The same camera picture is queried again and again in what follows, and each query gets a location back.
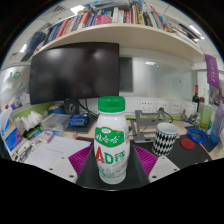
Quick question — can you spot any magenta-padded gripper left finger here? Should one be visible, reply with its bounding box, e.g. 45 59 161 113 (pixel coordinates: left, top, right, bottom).
44 143 95 184

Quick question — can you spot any white drink bottle green cap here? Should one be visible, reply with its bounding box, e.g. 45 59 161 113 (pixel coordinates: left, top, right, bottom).
93 95 131 185

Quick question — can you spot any black white checkered mug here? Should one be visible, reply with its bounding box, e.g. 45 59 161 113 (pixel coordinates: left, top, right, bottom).
151 122 179 158

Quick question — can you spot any black cable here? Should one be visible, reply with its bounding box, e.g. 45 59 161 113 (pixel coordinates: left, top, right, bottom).
159 107 174 124

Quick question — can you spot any black computer monitor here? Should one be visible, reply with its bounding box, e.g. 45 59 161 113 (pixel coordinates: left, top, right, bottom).
28 42 120 116

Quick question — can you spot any clear plastic box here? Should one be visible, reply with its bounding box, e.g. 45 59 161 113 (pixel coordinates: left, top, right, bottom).
41 113 72 132

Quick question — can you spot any coiled blue cable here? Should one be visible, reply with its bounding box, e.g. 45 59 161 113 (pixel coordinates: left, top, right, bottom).
186 127 209 144

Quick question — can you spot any flat round red coaster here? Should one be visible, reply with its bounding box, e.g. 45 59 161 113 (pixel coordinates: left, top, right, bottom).
180 137 196 150

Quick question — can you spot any blue tissue box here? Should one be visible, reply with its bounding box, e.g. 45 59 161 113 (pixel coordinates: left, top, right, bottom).
0 106 23 153

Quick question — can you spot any purple hanging banner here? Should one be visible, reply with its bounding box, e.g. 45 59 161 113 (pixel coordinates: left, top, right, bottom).
204 53 221 90

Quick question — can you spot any beige shelf with books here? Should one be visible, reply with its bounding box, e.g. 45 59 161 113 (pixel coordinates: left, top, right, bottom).
19 0 206 64

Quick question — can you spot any white wall socket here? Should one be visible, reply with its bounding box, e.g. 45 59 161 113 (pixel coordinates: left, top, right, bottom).
139 100 154 114
157 100 170 114
170 102 183 114

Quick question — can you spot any black desk mat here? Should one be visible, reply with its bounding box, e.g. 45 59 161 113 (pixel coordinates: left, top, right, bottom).
75 134 213 191

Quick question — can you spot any white ceramic jar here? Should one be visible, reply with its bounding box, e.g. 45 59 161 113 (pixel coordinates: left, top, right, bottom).
184 103 196 118

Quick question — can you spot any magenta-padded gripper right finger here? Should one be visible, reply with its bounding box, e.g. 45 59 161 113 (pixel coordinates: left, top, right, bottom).
132 144 181 184

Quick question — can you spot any dark wine bottle red cap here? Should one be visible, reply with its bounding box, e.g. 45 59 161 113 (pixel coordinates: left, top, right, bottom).
192 84 201 105

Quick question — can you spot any grey metal laptop stand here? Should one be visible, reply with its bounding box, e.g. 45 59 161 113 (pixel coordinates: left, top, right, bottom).
129 108 181 144

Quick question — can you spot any white paper sheet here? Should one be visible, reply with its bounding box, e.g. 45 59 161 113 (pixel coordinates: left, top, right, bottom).
23 134 92 168

